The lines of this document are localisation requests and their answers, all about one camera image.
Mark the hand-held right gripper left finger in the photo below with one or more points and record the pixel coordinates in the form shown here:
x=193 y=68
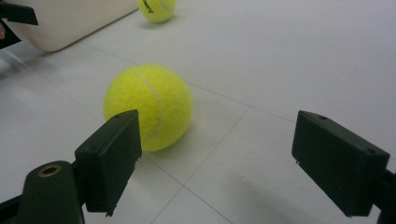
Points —
x=107 y=161

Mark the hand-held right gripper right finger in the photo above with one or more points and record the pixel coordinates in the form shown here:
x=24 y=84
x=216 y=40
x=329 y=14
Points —
x=339 y=161

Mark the white plastic bin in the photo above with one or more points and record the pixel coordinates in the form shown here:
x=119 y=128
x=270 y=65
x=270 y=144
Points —
x=71 y=21

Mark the yellow tennis ball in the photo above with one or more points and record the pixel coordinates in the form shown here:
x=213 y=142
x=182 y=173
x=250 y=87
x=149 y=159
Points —
x=134 y=93
x=157 y=11

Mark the white table mat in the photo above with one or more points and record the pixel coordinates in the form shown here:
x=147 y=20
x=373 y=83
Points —
x=280 y=62

